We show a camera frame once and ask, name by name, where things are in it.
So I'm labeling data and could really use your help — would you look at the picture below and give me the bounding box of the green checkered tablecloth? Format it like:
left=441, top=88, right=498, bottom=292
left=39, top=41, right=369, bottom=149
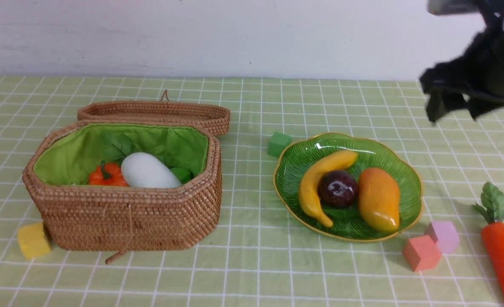
left=0, top=76, right=504, bottom=307

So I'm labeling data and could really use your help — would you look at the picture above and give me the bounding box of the green foam cube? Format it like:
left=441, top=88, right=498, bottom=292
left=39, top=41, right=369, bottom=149
left=267, top=131, right=293, bottom=158

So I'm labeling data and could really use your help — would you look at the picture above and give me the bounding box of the dark purple toy plum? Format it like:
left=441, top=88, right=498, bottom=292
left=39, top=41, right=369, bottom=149
left=318, top=170, right=359, bottom=209

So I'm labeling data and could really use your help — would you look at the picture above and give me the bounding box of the woven rattan basket lid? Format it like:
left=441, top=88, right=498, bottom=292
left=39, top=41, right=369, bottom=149
left=77, top=90, right=231, bottom=136

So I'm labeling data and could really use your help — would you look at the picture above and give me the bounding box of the green toy cucumber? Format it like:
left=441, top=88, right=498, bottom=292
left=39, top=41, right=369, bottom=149
left=170, top=167, right=194, bottom=185

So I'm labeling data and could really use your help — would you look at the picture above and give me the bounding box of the yellow toy banana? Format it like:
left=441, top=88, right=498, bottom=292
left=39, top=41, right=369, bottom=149
left=298, top=150, right=359, bottom=229

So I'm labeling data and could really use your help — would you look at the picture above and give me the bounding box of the pink foam cube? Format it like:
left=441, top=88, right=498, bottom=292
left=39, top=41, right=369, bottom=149
left=424, top=220, right=460, bottom=253

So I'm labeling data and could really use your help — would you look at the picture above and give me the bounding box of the yellow orange toy mango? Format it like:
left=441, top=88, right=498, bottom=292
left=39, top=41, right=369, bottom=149
left=359, top=168, right=400, bottom=233

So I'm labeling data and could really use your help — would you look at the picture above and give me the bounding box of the white toy radish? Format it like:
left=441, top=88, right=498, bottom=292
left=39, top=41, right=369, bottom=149
left=100, top=131, right=182, bottom=188

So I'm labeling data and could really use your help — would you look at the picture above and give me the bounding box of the orange toy carrot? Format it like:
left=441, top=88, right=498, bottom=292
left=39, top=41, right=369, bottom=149
left=472, top=182, right=504, bottom=297

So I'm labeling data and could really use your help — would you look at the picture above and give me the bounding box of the green glass leaf plate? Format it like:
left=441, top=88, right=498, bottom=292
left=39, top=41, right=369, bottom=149
left=273, top=133, right=423, bottom=242

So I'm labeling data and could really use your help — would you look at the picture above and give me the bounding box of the salmon foam cube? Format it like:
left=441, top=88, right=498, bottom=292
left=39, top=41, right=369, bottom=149
left=403, top=235, right=442, bottom=272

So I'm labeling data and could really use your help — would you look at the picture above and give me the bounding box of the woven rattan basket green lining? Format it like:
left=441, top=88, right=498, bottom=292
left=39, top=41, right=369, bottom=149
left=22, top=120, right=222, bottom=264

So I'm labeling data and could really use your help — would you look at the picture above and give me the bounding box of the yellow foam cube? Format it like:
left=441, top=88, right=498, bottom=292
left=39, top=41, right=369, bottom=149
left=17, top=222, right=52, bottom=260

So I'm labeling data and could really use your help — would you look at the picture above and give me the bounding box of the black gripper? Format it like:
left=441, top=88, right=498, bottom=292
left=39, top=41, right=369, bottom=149
left=419, top=0, right=504, bottom=124

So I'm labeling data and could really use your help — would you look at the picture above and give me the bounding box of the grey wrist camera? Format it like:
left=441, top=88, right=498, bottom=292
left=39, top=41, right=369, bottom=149
left=427, top=0, right=479, bottom=16

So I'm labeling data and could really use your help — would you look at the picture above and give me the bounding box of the orange toy pumpkin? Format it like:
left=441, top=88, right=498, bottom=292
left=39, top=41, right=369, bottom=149
left=88, top=161, right=129, bottom=187

